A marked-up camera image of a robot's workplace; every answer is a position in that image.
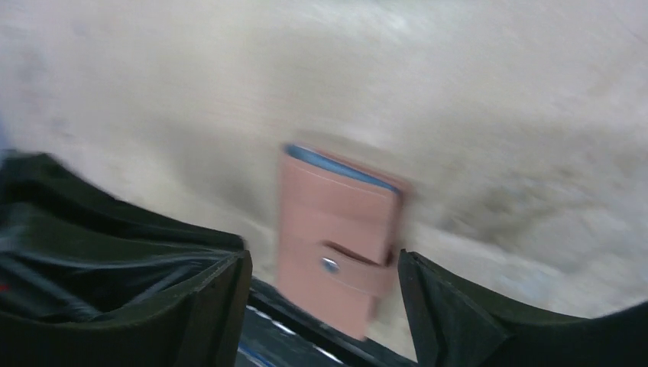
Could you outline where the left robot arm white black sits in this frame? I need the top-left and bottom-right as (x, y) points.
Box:
(1, 152), (245, 323)

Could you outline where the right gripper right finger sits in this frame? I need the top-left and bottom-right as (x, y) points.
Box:
(398, 250), (647, 367)

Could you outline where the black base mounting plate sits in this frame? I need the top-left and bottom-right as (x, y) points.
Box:
(235, 277), (417, 367)

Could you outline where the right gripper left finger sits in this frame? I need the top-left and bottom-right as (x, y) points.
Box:
(1, 251), (251, 366)

